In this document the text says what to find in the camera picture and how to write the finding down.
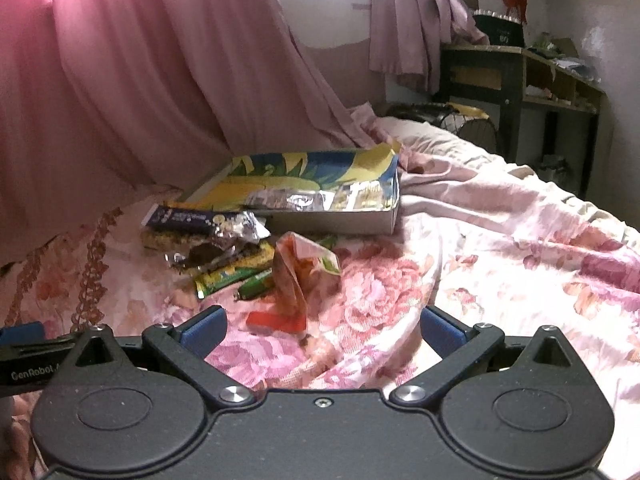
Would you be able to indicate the green yellow snack packet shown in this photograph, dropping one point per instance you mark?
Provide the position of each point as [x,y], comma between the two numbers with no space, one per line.
[220,277]

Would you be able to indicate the wooden desk with shelves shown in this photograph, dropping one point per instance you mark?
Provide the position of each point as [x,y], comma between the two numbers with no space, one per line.
[505,70]

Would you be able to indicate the mauve window curtain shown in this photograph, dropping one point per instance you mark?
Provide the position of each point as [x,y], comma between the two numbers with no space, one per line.
[410,20]

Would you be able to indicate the silver packet with dark snack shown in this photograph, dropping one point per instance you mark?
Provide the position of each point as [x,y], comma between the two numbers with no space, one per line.
[202,256]

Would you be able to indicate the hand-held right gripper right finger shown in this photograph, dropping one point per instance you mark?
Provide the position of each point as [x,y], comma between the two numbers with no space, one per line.
[442,332]

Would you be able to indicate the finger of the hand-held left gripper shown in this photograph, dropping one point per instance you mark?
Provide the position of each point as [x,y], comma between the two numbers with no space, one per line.
[22,333]

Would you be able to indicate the orange red snack packet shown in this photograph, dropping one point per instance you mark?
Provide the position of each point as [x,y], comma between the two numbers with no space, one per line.
[295,270]

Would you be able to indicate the black bag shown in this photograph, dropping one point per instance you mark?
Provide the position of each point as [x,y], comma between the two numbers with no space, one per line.
[500,30]

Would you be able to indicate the pink cloth with brown pattern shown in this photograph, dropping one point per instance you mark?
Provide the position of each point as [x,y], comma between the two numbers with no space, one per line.
[90,260]

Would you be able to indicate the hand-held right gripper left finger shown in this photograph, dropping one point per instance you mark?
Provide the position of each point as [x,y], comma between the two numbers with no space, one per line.
[205,332]

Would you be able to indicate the floral bed sheet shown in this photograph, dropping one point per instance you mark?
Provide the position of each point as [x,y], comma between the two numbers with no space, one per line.
[500,260]

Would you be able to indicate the grey cardboard box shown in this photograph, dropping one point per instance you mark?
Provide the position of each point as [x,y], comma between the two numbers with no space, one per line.
[330,222]

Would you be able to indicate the tan grain bar packet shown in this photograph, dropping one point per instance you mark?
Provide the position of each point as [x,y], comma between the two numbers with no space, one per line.
[160,240]

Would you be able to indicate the pink curtain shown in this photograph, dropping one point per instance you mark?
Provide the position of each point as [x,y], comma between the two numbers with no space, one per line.
[125,70]

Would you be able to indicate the pale pink pillow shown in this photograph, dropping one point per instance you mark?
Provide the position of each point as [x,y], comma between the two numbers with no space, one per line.
[425,135]

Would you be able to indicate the colourful foil bag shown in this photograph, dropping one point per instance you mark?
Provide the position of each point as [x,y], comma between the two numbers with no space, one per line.
[300,180]

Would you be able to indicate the blue snack packet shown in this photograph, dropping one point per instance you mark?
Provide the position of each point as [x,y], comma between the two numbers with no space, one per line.
[180,217]

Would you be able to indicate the small dark green packet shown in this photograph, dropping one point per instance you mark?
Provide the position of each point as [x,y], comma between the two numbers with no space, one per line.
[255,285]

